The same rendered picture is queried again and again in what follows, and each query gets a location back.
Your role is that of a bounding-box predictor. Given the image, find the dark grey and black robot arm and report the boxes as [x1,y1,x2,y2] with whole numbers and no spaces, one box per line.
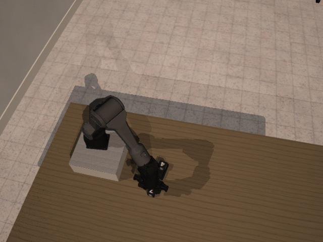
[82,95,160,185]

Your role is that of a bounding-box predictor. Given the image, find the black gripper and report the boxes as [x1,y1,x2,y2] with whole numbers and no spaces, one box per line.
[133,174,169,194]

